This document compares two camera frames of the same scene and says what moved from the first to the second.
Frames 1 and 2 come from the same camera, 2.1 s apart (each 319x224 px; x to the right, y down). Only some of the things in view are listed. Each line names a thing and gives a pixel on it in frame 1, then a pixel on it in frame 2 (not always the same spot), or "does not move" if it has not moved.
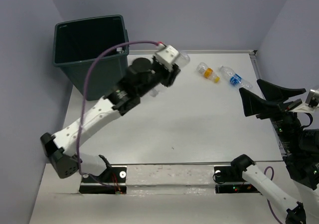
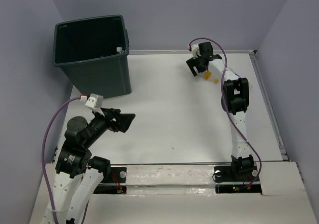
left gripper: x=171 y=75 to x=124 y=120
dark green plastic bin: x=78 y=43 does not move
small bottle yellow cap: x=202 y=68 does not move
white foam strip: x=170 y=179 does not move
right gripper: x=252 y=103 to x=192 y=62
